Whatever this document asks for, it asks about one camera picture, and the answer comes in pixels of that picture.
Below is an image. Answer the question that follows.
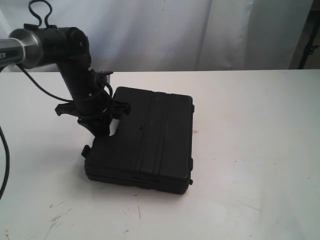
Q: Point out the black plastic tool case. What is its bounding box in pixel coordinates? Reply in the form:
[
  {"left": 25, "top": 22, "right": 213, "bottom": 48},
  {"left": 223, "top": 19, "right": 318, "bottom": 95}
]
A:
[{"left": 82, "top": 86, "right": 194, "bottom": 194}]

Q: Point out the black tripod stand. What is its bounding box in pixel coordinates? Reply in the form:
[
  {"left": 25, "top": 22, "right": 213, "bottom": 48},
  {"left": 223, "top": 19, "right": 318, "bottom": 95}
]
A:
[{"left": 297, "top": 0, "right": 320, "bottom": 70}]

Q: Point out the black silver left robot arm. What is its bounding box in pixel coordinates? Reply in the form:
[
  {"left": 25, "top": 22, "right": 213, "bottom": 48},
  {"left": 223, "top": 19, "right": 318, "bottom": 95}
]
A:
[{"left": 0, "top": 24, "right": 131, "bottom": 136}]

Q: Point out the white backdrop cloth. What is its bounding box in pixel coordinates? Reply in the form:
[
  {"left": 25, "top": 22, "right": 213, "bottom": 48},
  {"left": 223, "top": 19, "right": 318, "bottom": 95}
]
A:
[{"left": 0, "top": 0, "right": 311, "bottom": 73}]

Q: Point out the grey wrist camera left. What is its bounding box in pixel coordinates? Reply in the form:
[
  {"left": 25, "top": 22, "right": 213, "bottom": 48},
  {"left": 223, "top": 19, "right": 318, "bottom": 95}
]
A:
[{"left": 94, "top": 71, "right": 114, "bottom": 86}]

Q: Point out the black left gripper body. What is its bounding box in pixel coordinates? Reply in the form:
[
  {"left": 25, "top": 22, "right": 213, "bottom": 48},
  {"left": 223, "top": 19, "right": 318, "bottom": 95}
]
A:
[{"left": 55, "top": 99, "right": 131, "bottom": 136}]

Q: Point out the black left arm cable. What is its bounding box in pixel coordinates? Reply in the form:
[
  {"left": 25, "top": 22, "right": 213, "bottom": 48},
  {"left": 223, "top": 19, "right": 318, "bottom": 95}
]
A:
[{"left": 0, "top": 0, "right": 113, "bottom": 196}]

